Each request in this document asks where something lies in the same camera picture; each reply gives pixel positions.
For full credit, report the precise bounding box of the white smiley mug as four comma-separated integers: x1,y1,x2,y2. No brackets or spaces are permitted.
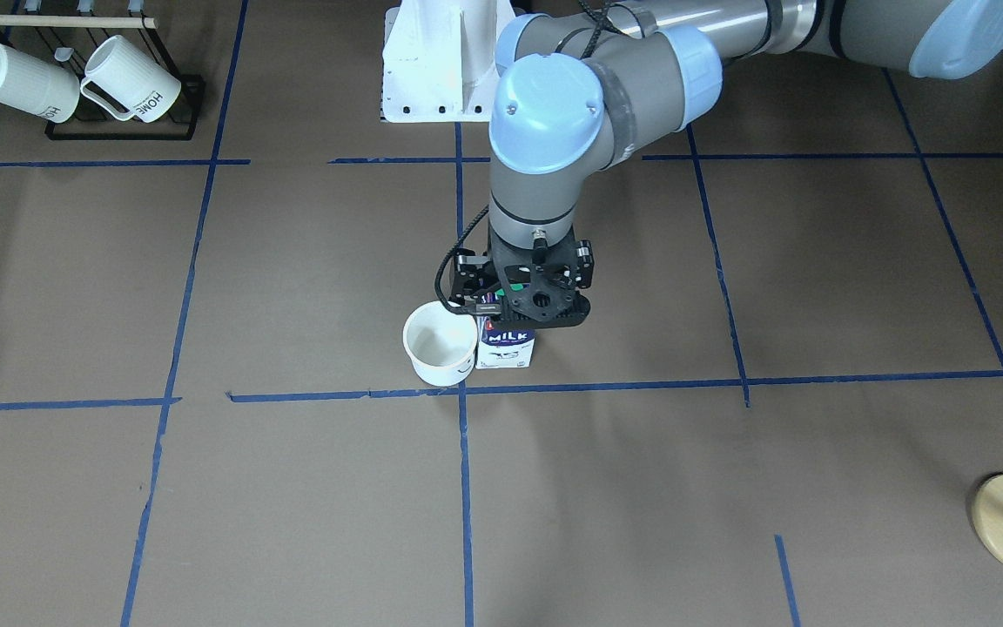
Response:
401,300,478,388

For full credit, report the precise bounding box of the white ribbed mug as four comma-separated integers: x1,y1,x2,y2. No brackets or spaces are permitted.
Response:
79,35,182,123
0,44,80,124

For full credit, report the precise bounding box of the white ribbed mug far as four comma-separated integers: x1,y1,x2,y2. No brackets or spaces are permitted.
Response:
0,44,80,124

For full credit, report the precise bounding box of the white ribbed mug near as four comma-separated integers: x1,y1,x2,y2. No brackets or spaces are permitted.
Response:
79,35,182,123

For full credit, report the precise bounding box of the blue milk carton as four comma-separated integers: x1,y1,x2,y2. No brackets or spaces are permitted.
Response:
475,316,535,369

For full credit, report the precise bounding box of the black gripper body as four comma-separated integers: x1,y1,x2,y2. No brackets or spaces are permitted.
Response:
451,237,596,329

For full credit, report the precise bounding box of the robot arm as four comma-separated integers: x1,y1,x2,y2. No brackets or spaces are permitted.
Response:
435,1,1003,332

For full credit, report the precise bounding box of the black wire mug rack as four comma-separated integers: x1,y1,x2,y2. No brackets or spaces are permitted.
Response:
0,1,205,140

